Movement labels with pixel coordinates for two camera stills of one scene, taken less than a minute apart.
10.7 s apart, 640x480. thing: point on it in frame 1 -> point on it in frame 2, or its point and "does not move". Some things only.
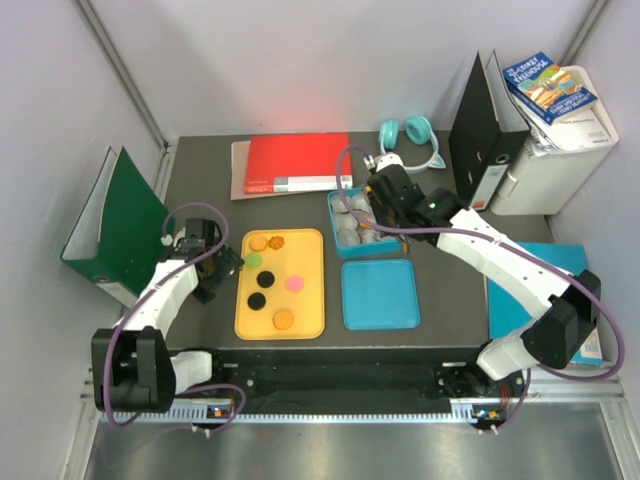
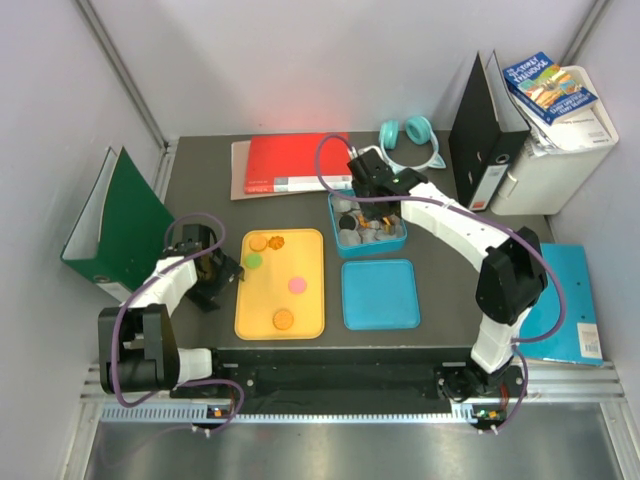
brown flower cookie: x=276 y=242 does not move
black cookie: x=265 y=279 -> x=347 y=222
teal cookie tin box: x=354 y=237 does not move
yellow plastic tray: x=280 y=291 does not move
